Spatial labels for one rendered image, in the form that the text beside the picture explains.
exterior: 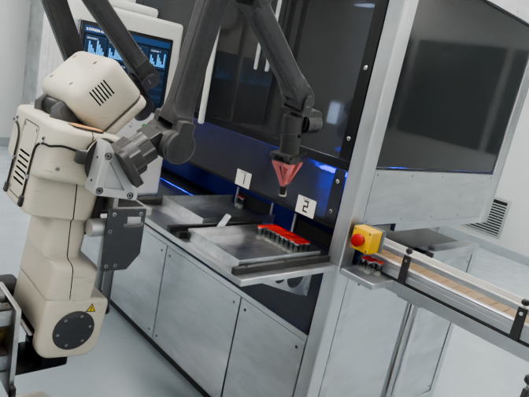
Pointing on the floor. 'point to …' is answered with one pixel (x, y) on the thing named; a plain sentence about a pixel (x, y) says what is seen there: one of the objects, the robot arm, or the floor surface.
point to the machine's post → (356, 190)
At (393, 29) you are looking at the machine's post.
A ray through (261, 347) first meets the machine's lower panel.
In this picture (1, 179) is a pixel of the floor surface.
